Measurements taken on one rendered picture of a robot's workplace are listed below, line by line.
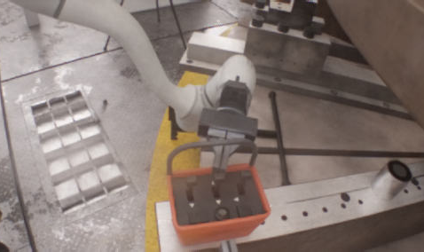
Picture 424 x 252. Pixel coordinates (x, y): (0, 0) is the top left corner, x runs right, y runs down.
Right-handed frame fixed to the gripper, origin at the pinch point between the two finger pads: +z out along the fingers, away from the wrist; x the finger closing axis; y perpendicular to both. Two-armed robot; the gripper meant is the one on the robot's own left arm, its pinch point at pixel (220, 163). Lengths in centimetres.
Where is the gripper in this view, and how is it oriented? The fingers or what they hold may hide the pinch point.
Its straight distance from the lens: 59.7
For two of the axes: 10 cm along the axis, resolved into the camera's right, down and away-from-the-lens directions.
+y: -1.1, 7.0, 7.0
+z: -1.8, 6.8, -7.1
